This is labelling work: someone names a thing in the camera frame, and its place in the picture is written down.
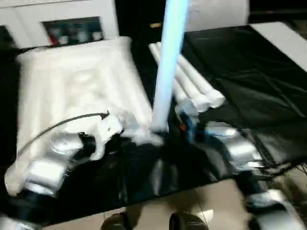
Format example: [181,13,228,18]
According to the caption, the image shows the dark right robot foot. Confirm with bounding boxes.
[169,212,210,230]

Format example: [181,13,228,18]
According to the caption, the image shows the white plastic table leg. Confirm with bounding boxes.
[151,0,190,136]
[178,53,226,109]
[156,42,212,113]
[149,43,198,115]

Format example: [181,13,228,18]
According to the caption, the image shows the white cabinet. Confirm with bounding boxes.
[0,0,118,49]

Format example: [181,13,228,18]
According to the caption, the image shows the black work mat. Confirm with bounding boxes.
[0,24,307,226]

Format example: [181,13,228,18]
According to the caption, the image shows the small bottles on shelf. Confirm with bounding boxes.
[44,20,104,46]

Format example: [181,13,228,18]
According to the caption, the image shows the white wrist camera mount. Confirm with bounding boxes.
[89,114,124,161]
[175,100,199,126]

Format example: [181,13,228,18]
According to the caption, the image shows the white flat sheet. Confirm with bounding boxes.
[250,22,307,73]

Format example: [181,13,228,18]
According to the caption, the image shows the white plastic bag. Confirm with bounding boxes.
[185,0,251,32]

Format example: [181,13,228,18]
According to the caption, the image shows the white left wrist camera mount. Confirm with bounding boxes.
[89,114,124,161]

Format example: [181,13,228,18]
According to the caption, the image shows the black cabinet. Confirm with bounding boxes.
[115,0,168,46]

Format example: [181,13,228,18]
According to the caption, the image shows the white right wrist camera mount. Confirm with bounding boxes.
[175,100,199,126]

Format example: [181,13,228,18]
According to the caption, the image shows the white plastic table top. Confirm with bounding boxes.
[4,37,165,193]

